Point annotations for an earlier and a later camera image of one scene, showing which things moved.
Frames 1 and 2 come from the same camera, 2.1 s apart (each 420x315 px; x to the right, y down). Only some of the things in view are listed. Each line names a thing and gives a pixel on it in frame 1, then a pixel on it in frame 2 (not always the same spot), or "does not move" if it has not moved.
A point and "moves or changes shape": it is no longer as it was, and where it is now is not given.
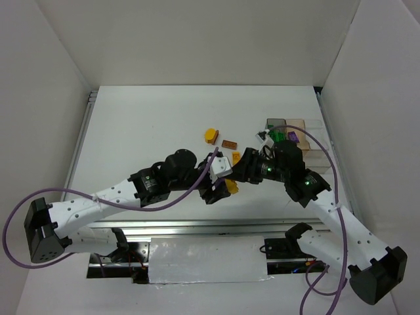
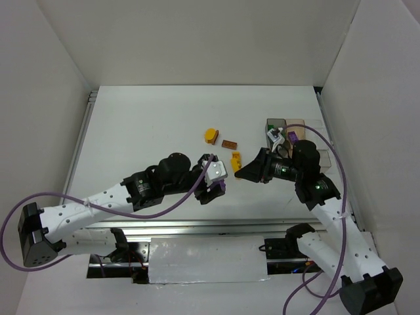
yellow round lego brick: (209, 134) does not move
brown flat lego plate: (212, 141) does not move
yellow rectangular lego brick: (232, 186) moves or changes shape
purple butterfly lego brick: (293, 136) does not move
